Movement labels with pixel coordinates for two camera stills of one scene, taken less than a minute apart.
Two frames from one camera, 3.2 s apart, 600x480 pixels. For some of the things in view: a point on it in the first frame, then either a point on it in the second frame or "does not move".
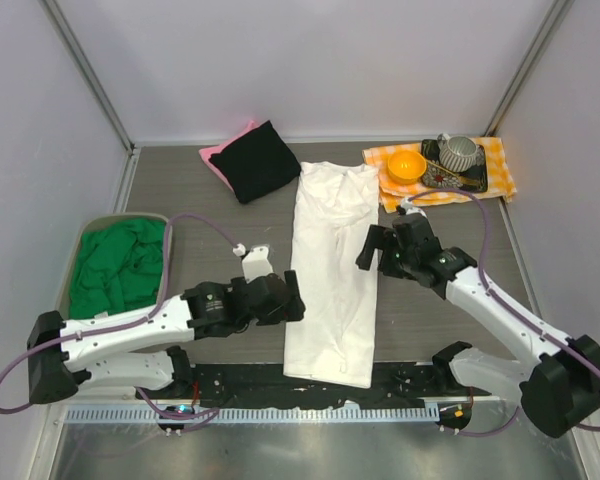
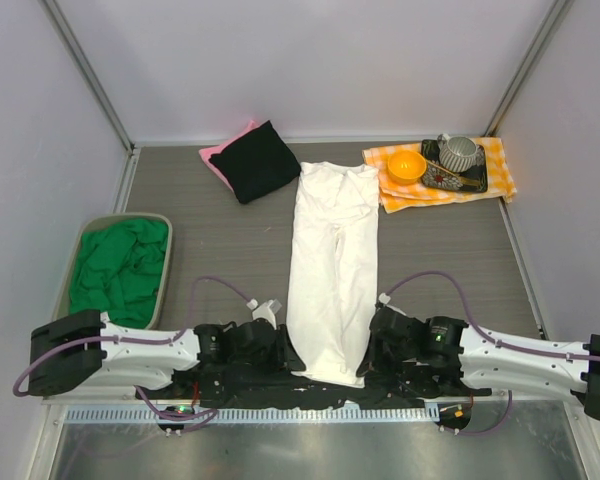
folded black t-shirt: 257,163 does not move
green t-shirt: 118,266 does not move
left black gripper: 290,295 -> 284,350
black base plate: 229,386 does not move
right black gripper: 386,253 -> 380,342
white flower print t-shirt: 334,340 does not move
